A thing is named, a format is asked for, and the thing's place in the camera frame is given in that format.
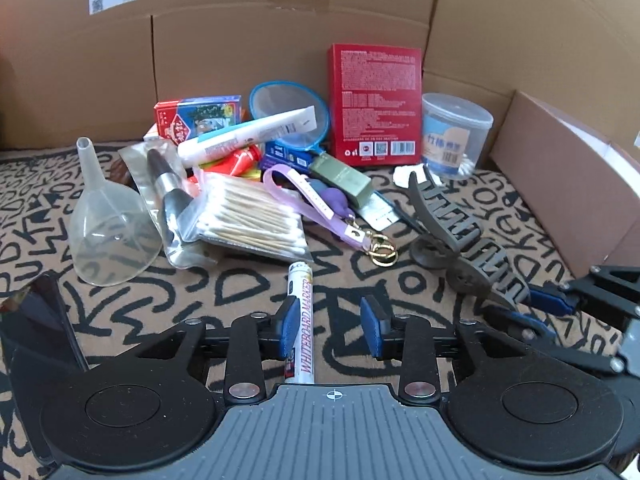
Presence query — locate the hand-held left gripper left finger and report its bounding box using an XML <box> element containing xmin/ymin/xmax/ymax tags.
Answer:
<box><xmin>132</xmin><ymin>296</ymin><xmax>301</xmax><ymax>406</ymax></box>

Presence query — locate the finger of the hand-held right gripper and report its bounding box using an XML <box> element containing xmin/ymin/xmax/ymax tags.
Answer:
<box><xmin>482</xmin><ymin>305</ymin><xmax>628</xmax><ymax>376</ymax></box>
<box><xmin>527</xmin><ymin>264</ymin><xmax>640</xmax><ymax>321</ymax></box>

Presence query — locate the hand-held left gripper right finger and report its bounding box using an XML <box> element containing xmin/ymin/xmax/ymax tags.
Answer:
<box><xmin>360</xmin><ymin>294</ymin><xmax>506</xmax><ymax>406</ymax></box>

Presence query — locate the white whiteboard marker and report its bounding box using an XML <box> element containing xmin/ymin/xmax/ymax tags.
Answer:
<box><xmin>279</xmin><ymin>261</ymin><xmax>317</xmax><ymax>387</ymax></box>

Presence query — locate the grey hair claw clip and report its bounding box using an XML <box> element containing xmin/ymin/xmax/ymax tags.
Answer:
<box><xmin>407</xmin><ymin>171</ymin><xmax>532</xmax><ymax>311</ymax></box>

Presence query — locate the bag of cotton swabs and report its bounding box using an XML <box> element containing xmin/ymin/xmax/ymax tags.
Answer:
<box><xmin>192</xmin><ymin>172</ymin><xmax>313</xmax><ymax>263</ymax></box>

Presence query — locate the brown cardboard box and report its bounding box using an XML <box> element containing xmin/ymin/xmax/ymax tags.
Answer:
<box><xmin>487</xmin><ymin>90</ymin><xmax>640</xmax><ymax>281</ymax></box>

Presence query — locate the green slim box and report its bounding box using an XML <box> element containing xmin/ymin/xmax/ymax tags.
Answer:
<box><xmin>308</xmin><ymin>154</ymin><xmax>373</xmax><ymax>207</ymax></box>

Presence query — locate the small black stick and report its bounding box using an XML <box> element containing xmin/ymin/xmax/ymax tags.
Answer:
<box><xmin>394</xmin><ymin>209</ymin><xmax>426</xmax><ymax>234</ymax></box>

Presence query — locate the purple rounded object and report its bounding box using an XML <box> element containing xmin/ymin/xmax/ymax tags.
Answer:
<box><xmin>310</xmin><ymin>177</ymin><xmax>352</xmax><ymax>219</ymax></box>

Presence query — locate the letter patterned mat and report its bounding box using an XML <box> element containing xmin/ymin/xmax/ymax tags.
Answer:
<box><xmin>0</xmin><ymin>142</ymin><xmax>640</xmax><ymax>480</ymax></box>

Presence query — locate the crumpled white wrapper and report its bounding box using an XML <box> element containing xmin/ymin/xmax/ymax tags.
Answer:
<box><xmin>392</xmin><ymin>164</ymin><xmax>441</xmax><ymax>190</ymax></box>

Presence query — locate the small blue box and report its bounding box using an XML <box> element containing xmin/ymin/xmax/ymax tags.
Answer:
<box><xmin>260</xmin><ymin>140</ymin><xmax>321</xmax><ymax>173</ymax></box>

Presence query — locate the orange highlighter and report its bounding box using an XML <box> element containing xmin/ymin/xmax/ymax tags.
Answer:
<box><xmin>200</xmin><ymin>144</ymin><xmax>263</xmax><ymax>177</ymax></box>

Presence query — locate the makeup brush in clear packet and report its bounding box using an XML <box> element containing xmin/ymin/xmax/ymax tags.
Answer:
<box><xmin>118</xmin><ymin>141</ymin><xmax>221</xmax><ymax>268</ymax></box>

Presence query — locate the large white tube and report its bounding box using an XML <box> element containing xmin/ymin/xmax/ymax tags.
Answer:
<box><xmin>177</xmin><ymin>105</ymin><xmax>317</xmax><ymax>168</ymax></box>

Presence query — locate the clear round swab jar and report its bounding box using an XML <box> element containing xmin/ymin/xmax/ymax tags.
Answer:
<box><xmin>420</xmin><ymin>92</ymin><xmax>494</xmax><ymax>178</ymax></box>

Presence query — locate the clear plastic funnel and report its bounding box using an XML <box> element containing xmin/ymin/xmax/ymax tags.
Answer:
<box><xmin>70</xmin><ymin>136</ymin><xmax>163</xmax><ymax>287</ymax></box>

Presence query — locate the blue hand net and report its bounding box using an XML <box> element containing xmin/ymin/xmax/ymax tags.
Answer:
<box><xmin>249</xmin><ymin>81</ymin><xmax>331</xmax><ymax>156</ymax></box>

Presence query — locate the red flat box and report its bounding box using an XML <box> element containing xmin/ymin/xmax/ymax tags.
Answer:
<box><xmin>327</xmin><ymin>43</ymin><xmax>423</xmax><ymax>167</ymax></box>

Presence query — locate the red and blue card box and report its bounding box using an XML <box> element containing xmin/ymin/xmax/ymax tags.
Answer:
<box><xmin>153</xmin><ymin>95</ymin><xmax>243</xmax><ymax>147</ymax></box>

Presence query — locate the large cardboard sheet backdrop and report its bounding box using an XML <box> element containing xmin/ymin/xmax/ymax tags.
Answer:
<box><xmin>0</xmin><ymin>0</ymin><xmax>640</xmax><ymax>171</ymax></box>

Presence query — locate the purple strap keychain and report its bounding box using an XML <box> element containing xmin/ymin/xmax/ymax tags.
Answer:
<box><xmin>262</xmin><ymin>165</ymin><xmax>399</xmax><ymax>267</ymax></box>

